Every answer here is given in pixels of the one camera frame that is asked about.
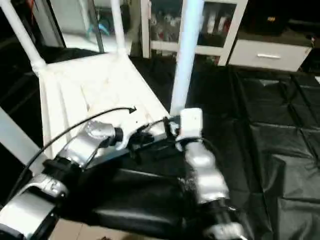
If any white plastic table top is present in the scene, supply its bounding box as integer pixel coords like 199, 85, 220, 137
31, 50, 177, 166

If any white plastic table leg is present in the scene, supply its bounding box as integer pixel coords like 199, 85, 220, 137
169, 0, 206, 117
110, 0, 129, 57
0, 0, 49, 76
0, 107, 46, 176

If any black work mat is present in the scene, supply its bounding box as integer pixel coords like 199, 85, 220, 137
0, 46, 320, 240

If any white glass door cabinet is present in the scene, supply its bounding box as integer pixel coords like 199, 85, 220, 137
141, 0, 249, 67

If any white drawer unit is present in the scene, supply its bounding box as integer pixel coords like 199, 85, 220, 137
227, 39, 316, 73

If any black low shelf unit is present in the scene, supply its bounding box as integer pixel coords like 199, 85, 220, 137
240, 0, 320, 51

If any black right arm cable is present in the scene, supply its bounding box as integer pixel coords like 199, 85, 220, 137
148, 116, 183, 141

